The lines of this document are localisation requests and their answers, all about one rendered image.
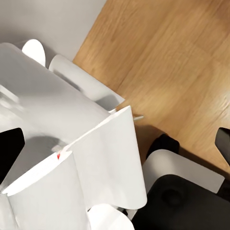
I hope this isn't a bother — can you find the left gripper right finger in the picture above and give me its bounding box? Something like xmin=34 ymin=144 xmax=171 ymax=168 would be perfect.
xmin=215 ymin=127 xmax=230 ymax=166

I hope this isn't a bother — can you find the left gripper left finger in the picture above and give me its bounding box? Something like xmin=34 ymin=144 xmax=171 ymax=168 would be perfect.
xmin=0 ymin=127 xmax=25 ymax=185

